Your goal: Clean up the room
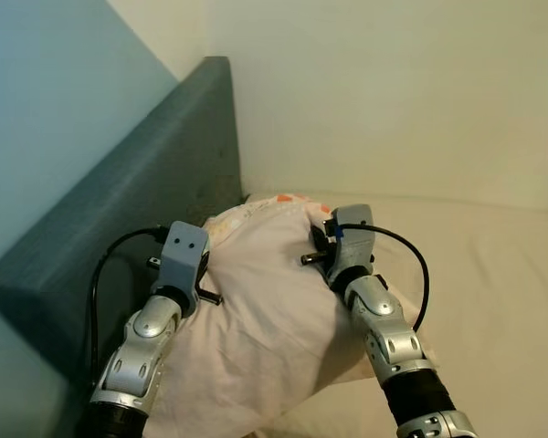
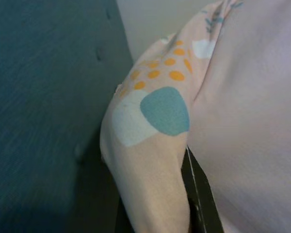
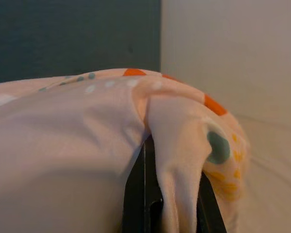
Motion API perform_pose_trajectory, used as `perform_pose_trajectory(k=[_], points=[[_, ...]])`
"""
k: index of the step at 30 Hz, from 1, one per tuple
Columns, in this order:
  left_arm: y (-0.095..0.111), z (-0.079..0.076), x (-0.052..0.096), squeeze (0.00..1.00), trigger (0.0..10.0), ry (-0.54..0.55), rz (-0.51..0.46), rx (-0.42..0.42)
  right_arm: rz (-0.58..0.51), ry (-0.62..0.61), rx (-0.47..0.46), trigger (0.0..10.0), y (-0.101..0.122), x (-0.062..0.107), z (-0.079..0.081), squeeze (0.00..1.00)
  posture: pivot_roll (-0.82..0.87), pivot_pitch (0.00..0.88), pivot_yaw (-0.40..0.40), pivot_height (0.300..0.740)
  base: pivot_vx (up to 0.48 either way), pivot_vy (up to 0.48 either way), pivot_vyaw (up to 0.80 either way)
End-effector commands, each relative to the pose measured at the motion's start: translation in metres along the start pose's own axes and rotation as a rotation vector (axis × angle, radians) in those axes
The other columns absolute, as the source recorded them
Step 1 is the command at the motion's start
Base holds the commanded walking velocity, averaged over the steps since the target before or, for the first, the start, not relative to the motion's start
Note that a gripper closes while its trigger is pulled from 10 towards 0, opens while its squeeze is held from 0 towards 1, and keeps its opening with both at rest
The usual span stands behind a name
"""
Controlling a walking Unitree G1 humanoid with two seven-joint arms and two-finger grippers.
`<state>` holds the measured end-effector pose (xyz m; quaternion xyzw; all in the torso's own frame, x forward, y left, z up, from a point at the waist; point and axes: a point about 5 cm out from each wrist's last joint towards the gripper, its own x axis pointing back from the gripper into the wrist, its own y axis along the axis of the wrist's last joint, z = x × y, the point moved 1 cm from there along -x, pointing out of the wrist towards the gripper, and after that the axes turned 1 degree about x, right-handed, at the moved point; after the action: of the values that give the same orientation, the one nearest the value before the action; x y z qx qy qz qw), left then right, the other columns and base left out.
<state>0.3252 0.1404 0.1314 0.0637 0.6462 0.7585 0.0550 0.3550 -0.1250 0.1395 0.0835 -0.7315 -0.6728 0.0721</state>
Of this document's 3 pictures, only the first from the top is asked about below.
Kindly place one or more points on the pink pillow with orange dots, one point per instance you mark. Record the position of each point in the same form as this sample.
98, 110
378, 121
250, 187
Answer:
274, 319

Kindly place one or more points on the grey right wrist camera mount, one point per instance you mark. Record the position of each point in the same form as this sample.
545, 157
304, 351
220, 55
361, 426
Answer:
354, 242

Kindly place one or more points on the bed with beige sheet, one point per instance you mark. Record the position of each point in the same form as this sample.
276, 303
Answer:
493, 301

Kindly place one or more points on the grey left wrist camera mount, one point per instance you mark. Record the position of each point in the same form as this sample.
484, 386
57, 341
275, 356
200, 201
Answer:
184, 260

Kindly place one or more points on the grey-green upholstered headboard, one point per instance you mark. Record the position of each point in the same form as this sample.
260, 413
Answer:
146, 182

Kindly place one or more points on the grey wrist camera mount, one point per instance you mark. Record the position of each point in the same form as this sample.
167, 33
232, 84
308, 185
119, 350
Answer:
184, 260
354, 242

